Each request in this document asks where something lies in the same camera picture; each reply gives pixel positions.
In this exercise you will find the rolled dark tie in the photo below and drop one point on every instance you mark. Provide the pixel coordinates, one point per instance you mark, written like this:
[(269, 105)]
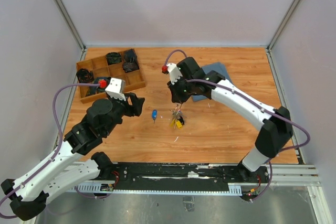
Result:
[(113, 58)]

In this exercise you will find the large keyring with tagged keys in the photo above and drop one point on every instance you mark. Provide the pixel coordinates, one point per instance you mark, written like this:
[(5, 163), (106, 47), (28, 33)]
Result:
[(178, 118)]

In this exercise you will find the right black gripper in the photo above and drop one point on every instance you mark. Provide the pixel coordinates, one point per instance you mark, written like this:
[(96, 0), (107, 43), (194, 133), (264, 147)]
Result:
[(176, 96)]

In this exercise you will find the rolled brown-black tie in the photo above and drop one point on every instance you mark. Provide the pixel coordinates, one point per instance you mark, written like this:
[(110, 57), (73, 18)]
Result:
[(130, 67)]

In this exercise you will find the blue green patterned tie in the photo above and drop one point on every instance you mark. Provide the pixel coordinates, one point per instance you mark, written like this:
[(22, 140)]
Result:
[(95, 90)]

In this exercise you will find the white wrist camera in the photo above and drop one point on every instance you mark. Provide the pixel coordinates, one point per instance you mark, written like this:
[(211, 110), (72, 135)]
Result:
[(115, 89), (173, 71)]

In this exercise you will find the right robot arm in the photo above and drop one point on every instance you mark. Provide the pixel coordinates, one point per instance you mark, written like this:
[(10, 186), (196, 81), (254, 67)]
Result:
[(187, 78)]

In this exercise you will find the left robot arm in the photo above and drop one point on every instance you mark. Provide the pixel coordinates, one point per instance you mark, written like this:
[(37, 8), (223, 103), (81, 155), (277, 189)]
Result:
[(31, 193)]

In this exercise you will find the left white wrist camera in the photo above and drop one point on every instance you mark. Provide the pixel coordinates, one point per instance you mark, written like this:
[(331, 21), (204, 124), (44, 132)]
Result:
[(115, 89)]

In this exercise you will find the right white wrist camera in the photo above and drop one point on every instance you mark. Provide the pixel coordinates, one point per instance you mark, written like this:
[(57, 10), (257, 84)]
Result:
[(173, 71)]

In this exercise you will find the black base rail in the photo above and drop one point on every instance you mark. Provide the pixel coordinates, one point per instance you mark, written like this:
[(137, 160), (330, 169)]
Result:
[(179, 177)]

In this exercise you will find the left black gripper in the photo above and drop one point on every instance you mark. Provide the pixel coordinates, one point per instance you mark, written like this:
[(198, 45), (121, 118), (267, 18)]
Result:
[(136, 108)]

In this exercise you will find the wooden compartment tray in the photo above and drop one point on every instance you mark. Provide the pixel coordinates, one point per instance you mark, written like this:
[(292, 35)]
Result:
[(96, 62)]

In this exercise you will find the folded blue towel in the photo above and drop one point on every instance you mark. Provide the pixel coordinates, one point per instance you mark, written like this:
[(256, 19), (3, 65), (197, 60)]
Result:
[(216, 69)]

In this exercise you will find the rolled black tie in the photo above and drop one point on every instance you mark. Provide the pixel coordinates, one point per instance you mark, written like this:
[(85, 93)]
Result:
[(130, 56)]

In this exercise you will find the rolled tie with red pattern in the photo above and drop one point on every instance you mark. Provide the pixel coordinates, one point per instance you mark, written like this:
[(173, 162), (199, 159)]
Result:
[(84, 75)]

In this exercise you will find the key with dark blue tag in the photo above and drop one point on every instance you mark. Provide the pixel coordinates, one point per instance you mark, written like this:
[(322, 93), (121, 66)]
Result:
[(154, 115)]

